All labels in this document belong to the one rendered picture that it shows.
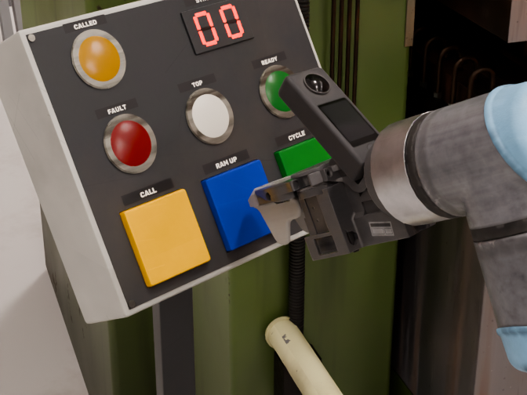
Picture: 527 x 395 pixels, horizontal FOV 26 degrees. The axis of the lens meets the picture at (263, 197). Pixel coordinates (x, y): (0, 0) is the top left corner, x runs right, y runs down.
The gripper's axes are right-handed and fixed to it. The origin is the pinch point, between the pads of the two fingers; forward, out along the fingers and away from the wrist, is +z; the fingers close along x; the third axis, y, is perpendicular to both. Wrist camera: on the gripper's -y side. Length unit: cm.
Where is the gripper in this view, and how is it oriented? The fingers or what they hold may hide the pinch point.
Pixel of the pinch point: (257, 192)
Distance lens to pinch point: 112.6
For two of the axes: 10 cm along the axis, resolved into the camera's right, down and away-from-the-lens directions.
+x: 7.2, -3.1, 6.2
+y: 3.5, 9.4, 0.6
